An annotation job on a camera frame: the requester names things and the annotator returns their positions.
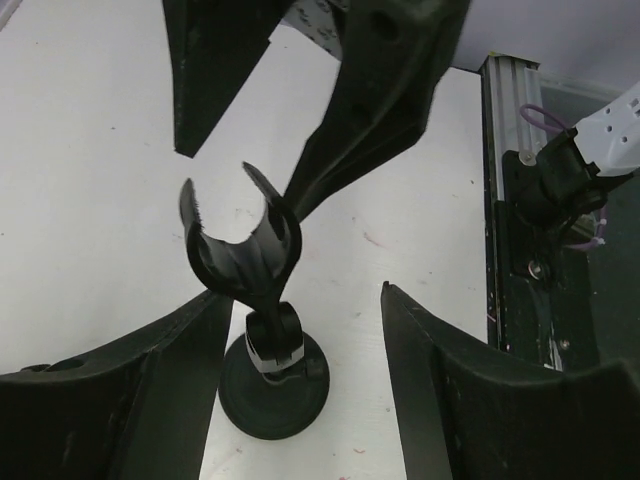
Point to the black round-base stand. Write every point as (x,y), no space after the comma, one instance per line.
(275,378)

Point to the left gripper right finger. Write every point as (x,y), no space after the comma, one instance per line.
(466,410)

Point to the black mounting rail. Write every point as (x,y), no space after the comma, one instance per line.
(538,303)

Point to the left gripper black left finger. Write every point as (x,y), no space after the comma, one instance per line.
(138,407)

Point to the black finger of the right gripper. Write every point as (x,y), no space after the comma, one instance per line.
(394,55)

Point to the aluminium frame rail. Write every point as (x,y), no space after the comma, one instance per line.
(507,83)

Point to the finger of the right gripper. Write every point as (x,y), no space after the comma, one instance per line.
(214,46)

